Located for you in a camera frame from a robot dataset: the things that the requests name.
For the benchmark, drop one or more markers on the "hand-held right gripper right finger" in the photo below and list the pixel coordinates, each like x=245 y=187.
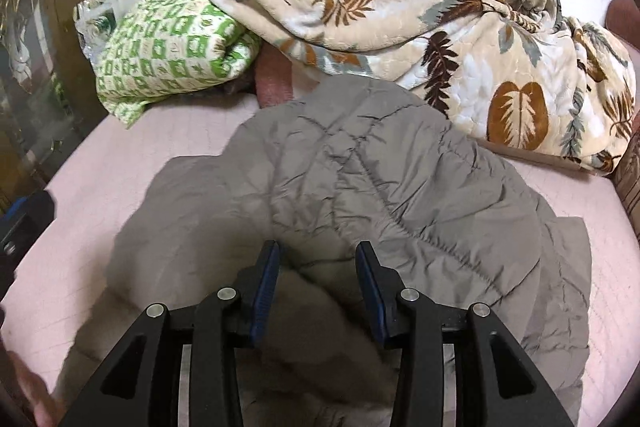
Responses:
x=372 y=297

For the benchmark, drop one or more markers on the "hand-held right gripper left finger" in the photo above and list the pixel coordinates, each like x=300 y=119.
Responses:
x=264 y=297

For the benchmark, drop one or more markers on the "grey padded jacket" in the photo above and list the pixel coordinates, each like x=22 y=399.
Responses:
x=375 y=167

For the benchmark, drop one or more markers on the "person's left hand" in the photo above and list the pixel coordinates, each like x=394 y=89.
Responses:
x=30 y=387

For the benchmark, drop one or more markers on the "wooden wardrobe with glass doors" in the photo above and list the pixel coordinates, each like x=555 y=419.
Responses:
x=60 y=82

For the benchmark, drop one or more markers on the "pink quilted bed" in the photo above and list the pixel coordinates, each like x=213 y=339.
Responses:
x=150 y=137

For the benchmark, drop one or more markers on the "clear printed plastic bag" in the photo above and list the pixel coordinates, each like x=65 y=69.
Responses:
x=92 y=24

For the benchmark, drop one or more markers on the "green patterned pillow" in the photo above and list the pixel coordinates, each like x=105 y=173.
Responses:
x=165 y=52

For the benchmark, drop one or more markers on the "leaf print blanket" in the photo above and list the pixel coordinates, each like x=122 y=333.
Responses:
x=450 y=57

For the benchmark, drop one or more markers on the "striped sofa backrest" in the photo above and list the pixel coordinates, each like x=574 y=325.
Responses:
x=631 y=187

